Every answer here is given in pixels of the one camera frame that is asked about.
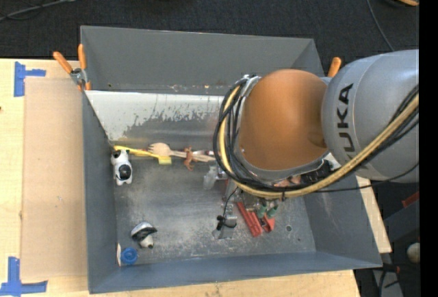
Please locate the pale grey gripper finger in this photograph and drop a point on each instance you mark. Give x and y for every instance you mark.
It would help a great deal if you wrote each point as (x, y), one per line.
(230, 194)
(226, 229)

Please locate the clear glass thing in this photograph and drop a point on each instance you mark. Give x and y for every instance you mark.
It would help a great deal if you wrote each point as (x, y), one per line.
(211, 177)

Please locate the grey metal bin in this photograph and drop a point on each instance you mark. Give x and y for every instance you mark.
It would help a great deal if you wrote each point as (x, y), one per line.
(178, 206)

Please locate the brown toy animal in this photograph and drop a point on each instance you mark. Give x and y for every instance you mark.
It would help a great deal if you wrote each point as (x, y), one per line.
(189, 160)

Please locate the pale wooden spork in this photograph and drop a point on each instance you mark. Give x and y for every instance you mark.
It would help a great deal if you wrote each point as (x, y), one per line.
(161, 149)

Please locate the small black and white toy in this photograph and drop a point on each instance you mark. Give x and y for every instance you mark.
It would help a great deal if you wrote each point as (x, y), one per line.
(143, 234)

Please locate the blue round cap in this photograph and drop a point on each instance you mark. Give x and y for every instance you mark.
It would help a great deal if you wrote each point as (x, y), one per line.
(129, 255)

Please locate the yellow flat tool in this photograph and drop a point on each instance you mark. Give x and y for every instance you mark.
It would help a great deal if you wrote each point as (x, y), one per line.
(137, 152)

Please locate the black and white toy dog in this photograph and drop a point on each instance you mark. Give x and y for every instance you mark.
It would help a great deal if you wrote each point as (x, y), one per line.
(121, 169)

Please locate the brown cardboard board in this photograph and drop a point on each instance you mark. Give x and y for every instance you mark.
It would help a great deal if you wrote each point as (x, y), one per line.
(51, 169)

